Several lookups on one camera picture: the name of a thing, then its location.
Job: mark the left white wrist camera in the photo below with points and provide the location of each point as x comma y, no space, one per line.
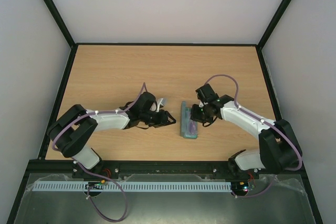
158,104

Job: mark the pink sunglasses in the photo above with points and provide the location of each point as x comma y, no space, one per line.
191,129

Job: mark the white slotted cable duct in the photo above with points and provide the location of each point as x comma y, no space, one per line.
208,187

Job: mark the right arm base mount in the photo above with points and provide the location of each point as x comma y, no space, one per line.
228,171

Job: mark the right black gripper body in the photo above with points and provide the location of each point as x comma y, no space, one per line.
200,114

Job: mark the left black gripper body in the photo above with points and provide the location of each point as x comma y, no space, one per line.
153,120

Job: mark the grey glasses case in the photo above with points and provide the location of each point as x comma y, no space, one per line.
185,117

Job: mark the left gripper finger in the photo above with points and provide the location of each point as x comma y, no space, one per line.
172,116
165,123

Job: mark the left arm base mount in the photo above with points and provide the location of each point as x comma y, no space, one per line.
103,170

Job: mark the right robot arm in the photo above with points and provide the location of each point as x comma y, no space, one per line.
278,148

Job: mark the black aluminium frame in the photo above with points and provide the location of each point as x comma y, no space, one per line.
42,165

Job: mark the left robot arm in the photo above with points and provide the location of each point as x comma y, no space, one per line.
71,132

